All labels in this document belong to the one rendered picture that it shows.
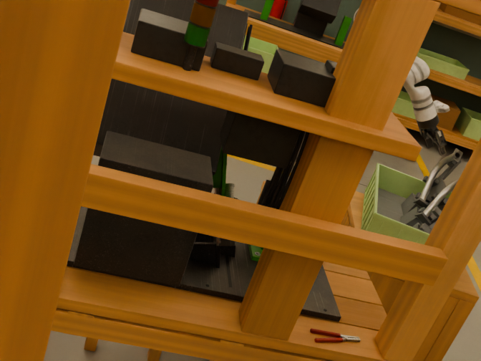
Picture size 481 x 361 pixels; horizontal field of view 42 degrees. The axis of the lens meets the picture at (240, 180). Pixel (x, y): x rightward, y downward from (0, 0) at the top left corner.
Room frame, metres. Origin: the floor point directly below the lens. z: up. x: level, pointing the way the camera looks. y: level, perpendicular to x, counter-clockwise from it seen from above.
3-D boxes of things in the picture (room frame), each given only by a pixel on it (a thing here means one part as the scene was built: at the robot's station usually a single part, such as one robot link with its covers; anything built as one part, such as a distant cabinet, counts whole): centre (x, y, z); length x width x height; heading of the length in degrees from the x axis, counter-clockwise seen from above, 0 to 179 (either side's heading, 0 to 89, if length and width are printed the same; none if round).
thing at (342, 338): (1.51, -0.42, 0.89); 0.16 x 0.05 x 0.01; 112
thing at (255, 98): (1.42, 0.09, 1.52); 0.90 x 0.25 x 0.04; 104
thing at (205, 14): (1.35, 0.20, 1.67); 0.05 x 0.05 x 0.05
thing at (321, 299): (1.67, 0.15, 0.89); 1.10 x 0.42 x 0.02; 104
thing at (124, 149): (1.51, 0.23, 1.07); 0.30 x 0.18 x 0.34; 104
